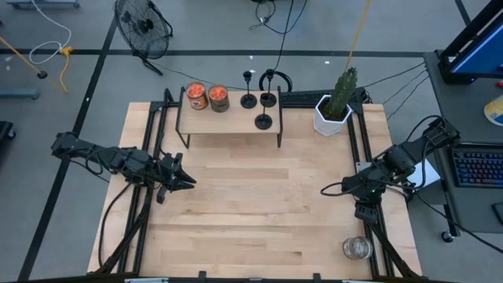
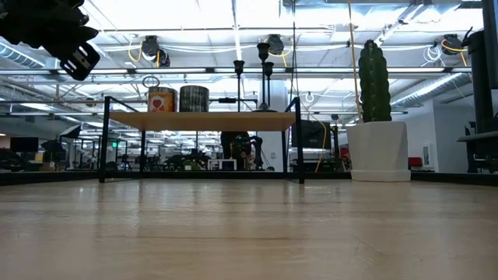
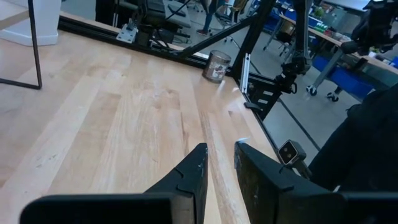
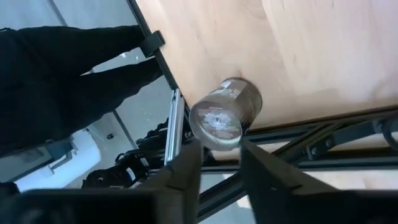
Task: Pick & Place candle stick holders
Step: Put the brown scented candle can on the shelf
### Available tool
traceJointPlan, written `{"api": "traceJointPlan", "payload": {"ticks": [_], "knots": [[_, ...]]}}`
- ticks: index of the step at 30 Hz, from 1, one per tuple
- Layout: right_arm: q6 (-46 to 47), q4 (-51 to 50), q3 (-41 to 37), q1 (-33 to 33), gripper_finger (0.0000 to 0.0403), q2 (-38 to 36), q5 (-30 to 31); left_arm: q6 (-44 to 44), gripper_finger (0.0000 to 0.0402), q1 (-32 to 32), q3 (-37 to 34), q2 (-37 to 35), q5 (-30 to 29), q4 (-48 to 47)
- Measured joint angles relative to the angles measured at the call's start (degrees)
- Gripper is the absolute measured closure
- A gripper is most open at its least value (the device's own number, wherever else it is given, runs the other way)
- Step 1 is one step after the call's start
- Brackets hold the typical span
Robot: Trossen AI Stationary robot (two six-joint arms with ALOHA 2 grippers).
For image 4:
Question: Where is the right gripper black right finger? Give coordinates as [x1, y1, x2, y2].
[241, 139, 398, 224]

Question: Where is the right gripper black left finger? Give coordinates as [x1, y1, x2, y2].
[20, 141, 203, 224]

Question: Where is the silver aluminium bar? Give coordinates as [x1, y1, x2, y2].
[164, 88, 187, 166]

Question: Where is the white plastic housing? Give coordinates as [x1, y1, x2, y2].
[15, 129, 102, 191]

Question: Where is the person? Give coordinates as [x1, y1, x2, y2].
[0, 24, 165, 156]

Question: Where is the black cable bundle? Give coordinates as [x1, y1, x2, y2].
[82, 123, 170, 190]

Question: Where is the black table edge rail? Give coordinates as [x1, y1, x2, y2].
[126, 0, 192, 119]

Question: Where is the black rail clip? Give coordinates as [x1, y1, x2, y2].
[139, 30, 166, 58]

